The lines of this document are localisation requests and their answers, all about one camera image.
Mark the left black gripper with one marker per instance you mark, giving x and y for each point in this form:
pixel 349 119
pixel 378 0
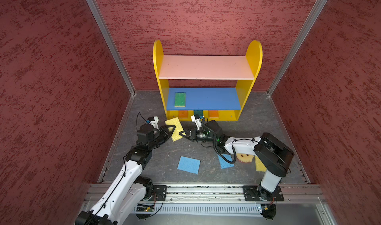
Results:
pixel 162 129

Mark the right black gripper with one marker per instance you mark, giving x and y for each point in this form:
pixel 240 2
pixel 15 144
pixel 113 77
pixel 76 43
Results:
pixel 193 134

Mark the yellow sponge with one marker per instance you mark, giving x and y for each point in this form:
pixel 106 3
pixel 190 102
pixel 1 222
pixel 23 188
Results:
pixel 177 130

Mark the tan orange-backed sponge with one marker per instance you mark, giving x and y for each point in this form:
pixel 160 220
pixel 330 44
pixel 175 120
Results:
pixel 183 114

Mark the dark green sponge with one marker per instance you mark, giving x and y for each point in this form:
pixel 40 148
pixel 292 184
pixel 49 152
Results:
pixel 198 114

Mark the orange sponge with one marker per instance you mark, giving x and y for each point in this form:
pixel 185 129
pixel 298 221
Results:
pixel 213 114

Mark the bright green sponge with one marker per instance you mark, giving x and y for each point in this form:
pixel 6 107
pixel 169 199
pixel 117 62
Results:
pixel 180 100

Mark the yellow sponge near right arm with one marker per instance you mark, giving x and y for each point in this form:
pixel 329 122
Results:
pixel 259 165

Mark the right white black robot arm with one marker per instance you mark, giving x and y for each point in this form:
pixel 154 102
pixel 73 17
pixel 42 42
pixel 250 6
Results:
pixel 275 156

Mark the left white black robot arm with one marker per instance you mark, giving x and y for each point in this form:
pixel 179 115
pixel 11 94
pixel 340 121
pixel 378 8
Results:
pixel 129 188

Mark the yellow shelf with coloured boards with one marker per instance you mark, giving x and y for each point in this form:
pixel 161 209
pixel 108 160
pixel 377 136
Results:
pixel 228 101

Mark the light blue sponge left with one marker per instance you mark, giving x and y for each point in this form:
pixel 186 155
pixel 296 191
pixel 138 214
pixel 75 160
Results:
pixel 190 165

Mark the light blue sponge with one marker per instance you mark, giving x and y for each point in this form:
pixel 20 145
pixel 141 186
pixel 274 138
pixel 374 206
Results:
pixel 223 163
pixel 190 165

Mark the light blue sponge right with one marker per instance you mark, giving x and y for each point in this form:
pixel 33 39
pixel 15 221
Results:
pixel 223 163

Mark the round smiley face sponge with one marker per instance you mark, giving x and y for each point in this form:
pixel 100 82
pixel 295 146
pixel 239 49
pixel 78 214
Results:
pixel 245 158

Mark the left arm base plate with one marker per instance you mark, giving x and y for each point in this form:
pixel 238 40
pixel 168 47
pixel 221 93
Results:
pixel 157 192

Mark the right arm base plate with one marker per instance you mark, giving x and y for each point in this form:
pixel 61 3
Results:
pixel 255 193

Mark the aluminium mounting rail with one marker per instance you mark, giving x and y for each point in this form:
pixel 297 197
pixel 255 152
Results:
pixel 234 193

